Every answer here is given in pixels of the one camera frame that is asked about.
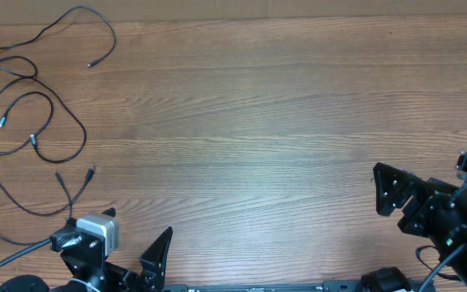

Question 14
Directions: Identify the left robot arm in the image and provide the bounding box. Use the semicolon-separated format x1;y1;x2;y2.
0;208;173;292

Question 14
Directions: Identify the black USB cable thin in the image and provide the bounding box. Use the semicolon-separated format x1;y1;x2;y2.
0;5;118;79

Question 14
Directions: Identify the black audio cable thin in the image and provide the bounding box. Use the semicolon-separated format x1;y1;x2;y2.
0;165;98;247

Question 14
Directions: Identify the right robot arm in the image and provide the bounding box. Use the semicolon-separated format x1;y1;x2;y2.
373;162;467;286

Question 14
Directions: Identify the cardboard wall panel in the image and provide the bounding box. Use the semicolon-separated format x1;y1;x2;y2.
0;0;467;25

